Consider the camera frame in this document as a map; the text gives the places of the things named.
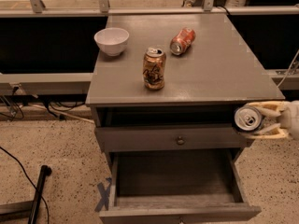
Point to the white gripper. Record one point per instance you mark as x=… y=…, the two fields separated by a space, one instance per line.
x=291 y=117

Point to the grey metal railing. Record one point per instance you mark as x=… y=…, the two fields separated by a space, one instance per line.
x=93 y=8

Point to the grey drawer cabinet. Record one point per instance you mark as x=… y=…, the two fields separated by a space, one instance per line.
x=143 y=107

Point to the grey top drawer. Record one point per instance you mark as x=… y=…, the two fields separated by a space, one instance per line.
x=169 y=137

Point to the white bowl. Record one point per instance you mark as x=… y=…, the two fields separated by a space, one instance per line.
x=112 y=41

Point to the grey open middle drawer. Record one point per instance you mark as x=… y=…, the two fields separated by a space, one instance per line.
x=176 y=187

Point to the gold brown upright can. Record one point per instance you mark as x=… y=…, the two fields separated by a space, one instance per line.
x=153 y=68

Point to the orange soda can lying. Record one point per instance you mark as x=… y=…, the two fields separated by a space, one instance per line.
x=180 y=43

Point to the blue pepsi can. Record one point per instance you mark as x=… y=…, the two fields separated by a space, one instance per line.
x=248 y=118

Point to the black metal stand leg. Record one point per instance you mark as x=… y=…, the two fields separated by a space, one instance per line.
x=27 y=209

